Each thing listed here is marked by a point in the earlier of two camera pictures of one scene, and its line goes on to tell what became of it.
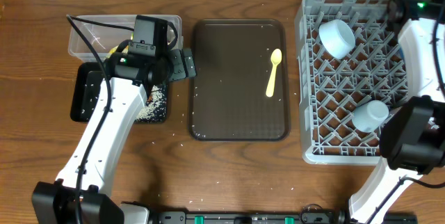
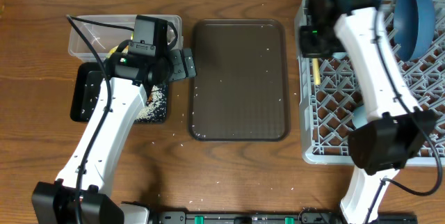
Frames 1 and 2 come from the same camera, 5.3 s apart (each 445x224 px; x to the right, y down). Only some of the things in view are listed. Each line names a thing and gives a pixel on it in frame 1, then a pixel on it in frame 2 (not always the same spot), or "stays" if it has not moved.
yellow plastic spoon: x=276 y=57 → x=316 y=71
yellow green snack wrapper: x=125 y=51 stays
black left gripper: x=180 y=66 stays
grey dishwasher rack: x=351 y=70 stays
